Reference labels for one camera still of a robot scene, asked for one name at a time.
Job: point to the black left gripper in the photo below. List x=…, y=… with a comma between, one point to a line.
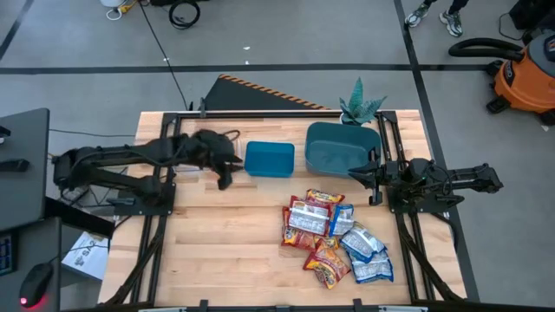
x=208, y=149

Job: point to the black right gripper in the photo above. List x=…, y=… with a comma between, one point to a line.
x=392, y=175

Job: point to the orange Maruchan noodle pack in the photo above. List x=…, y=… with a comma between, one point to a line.
x=325, y=196
x=327, y=266
x=328, y=242

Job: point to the blue Maruchan noodle pack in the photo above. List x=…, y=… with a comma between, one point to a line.
x=362, y=242
x=373, y=271
x=342, y=221

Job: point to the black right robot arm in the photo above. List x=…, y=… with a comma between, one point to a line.
x=468, y=178

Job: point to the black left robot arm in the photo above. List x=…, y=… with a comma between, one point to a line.
x=108, y=156

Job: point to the red Maruchan noodle pack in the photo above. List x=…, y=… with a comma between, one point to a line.
x=295, y=239
x=308, y=218

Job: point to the small blue plastic bin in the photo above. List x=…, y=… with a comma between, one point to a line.
x=269, y=159

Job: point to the large teal plastic bin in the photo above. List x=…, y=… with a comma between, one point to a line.
x=338, y=147

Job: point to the black mat orange striped edge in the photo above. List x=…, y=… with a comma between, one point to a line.
x=243, y=97

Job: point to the teal artificial plant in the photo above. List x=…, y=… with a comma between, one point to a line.
x=357, y=106

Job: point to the person's shoe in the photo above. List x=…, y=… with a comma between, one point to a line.
x=452, y=24
x=416, y=16

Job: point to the white printed paper sheet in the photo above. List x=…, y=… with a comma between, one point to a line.
x=86, y=255

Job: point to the person's leg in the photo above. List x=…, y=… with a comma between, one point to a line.
x=429, y=2
x=459, y=5

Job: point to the orange black shop vacuum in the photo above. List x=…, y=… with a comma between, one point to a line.
x=526, y=80

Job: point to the yellow plug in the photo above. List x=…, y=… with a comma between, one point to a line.
x=128, y=6

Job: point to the white round object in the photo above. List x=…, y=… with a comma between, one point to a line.
x=112, y=3

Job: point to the grey desk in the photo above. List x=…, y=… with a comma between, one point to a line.
x=24, y=190

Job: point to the black case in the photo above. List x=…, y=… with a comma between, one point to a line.
x=535, y=15

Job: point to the black computer mouse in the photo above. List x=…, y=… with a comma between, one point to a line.
x=35, y=284

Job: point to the device with blue screen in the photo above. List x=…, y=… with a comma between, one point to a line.
x=5, y=255

